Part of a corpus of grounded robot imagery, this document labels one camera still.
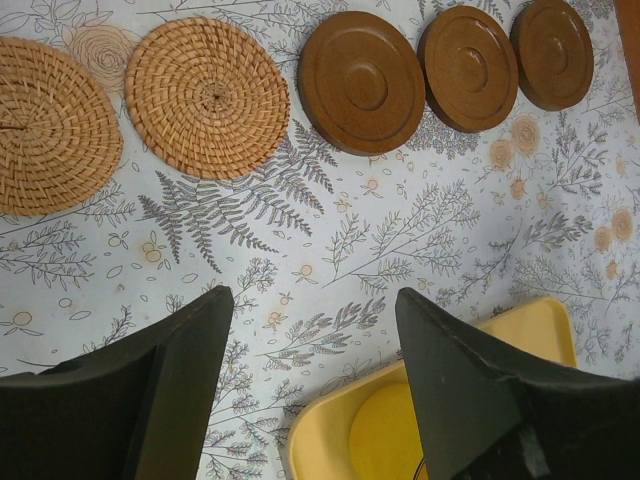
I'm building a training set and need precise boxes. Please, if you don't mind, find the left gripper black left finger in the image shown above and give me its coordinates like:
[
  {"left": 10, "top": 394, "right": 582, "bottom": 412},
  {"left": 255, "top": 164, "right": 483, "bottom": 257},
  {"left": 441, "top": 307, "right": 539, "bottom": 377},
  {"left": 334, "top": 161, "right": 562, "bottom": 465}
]
[{"left": 1, "top": 286, "right": 234, "bottom": 479}]

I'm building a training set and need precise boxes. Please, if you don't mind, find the orange compartment tray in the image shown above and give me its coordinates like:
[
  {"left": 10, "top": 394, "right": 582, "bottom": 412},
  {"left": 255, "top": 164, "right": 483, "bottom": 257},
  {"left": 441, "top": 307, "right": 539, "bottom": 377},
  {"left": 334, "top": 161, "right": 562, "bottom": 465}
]
[{"left": 615, "top": 0, "right": 640, "bottom": 116}]

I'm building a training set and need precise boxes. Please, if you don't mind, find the light woven coaster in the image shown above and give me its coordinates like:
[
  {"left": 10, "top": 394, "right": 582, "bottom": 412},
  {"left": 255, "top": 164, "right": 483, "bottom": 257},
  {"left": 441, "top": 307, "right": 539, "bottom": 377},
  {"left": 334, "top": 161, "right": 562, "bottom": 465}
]
[
  {"left": 124, "top": 16, "right": 290, "bottom": 180},
  {"left": 1, "top": 36, "right": 123, "bottom": 216}
]

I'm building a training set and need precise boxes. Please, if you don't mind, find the yellow plastic tray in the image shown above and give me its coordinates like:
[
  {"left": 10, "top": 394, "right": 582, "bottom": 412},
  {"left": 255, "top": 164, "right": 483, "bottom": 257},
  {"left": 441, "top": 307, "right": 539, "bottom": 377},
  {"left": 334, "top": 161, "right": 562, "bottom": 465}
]
[{"left": 287, "top": 297, "right": 577, "bottom": 479}]

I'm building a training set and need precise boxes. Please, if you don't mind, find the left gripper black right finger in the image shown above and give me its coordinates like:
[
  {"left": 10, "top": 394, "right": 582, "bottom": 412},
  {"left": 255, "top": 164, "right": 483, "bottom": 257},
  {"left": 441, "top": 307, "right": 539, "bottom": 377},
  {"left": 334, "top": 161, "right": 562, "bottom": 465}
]
[{"left": 395, "top": 288, "right": 639, "bottom": 479}]

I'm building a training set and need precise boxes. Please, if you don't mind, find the dark brown wooden coaster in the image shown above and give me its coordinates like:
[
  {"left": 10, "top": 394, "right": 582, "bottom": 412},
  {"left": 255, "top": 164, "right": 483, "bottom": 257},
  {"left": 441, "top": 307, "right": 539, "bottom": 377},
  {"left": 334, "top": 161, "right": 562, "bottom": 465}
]
[
  {"left": 297, "top": 11, "right": 426, "bottom": 156},
  {"left": 510, "top": 0, "right": 594, "bottom": 111},
  {"left": 418, "top": 5, "right": 518, "bottom": 133}
]

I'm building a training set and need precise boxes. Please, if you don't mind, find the yellow glass cup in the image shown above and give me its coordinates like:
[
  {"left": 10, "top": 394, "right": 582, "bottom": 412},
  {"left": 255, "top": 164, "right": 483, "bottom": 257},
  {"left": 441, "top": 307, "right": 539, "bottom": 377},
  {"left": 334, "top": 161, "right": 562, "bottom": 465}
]
[{"left": 349, "top": 383, "right": 428, "bottom": 480}]

